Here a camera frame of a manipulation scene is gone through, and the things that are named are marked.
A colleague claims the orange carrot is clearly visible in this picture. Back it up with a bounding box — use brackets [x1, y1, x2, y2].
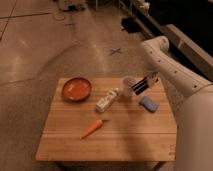
[81, 119, 106, 139]

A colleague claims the white plastic bottle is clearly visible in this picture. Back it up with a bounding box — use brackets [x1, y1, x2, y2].
[96, 89, 118, 113]

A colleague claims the wooden table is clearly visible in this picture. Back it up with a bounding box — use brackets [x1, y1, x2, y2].
[36, 78, 176, 162]

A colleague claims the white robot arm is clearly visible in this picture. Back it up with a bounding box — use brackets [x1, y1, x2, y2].
[140, 36, 213, 171]

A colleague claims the red bowl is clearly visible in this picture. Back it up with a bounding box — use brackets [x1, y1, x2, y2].
[62, 77, 92, 102]

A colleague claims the black box on floor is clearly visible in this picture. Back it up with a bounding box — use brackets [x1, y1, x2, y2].
[121, 17, 141, 33]

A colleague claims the black white striped eraser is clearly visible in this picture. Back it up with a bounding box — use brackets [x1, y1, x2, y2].
[131, 77, 149, 95]

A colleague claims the white ceramic cup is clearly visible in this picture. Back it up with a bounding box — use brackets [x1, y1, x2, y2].
[122, 76, 136, 98]

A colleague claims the blue sponge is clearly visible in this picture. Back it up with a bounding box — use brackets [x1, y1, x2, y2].
[139, 96, 159, 113]

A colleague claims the metal shelf rack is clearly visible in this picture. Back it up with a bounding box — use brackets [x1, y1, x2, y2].
[119, 0, 213, 81]

